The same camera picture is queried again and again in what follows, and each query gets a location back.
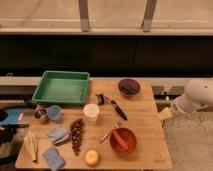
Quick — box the white plastic cup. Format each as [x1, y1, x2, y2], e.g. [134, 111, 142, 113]
[83, 103, 100, 123]

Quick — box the blue plastic cup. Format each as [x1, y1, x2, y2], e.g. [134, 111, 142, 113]
[47, 105, 61, 121]

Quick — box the small metal cup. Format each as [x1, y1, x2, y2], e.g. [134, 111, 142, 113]
[34, 109, 48, 123]

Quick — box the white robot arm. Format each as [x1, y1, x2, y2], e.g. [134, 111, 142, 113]
[158, 79, 213, 121]

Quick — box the green plastic tray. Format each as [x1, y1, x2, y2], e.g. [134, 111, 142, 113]
[32, 71, 90, 106]

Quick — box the red bowl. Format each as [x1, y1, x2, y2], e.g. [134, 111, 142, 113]
[110, 127, 137, 155]

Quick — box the dark item in purple bowl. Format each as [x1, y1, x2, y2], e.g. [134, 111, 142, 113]
[121, 86, 137, 95]

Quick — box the purple bowl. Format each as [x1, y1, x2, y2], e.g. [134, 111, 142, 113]
[118, 78, 141, 98]

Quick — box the orange carrot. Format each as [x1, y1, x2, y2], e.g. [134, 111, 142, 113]
[112, 129, 129, 151]

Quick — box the round yellow bread bun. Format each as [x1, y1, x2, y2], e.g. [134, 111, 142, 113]
[84, 149, 100, 167]

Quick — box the bunch of dark grapes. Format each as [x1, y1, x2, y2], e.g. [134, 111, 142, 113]
[70, 119, 84, 156]

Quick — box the blue cloth upper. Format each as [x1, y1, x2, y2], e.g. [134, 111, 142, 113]
[47, 125, 69, 145]

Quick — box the blue cloth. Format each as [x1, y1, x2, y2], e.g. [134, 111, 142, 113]
[42, 147, 65, 171]
[47, 125, 69, 145]

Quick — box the blue cloth lower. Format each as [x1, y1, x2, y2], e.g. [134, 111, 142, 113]
[42, 147, 65, 171]

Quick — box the yellow corn cob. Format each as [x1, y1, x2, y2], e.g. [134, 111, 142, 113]
[24, 131, 38, 162]

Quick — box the blue object at left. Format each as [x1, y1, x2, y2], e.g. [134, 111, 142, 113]
[0, 108, 31, 126]

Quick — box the metal window post right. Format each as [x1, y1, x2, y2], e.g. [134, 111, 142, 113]
[141, 0, 157, 32]

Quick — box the metal window post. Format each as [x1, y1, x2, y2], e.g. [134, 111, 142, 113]
[141, 0, 157, 32]
[78, 0, 90, 32]

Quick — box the metal window post left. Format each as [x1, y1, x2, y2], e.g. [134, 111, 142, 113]
[78, 0, 90, 32]

